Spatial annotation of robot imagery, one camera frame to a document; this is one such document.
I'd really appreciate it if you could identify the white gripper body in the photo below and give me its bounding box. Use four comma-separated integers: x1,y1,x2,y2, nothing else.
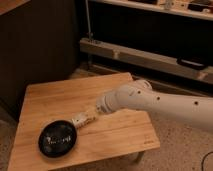
96,95,111,114

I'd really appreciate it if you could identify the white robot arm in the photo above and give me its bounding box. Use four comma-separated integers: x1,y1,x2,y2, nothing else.
96,80,213,133

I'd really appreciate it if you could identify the black ceramic bowl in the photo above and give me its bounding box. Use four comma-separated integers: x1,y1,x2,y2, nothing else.
38,120,77,158

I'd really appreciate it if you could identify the wooden table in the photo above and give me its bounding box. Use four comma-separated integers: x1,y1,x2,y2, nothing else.
8,73,160,171

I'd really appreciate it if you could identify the metal pole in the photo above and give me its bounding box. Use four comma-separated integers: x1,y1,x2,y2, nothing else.
85,0,93,41

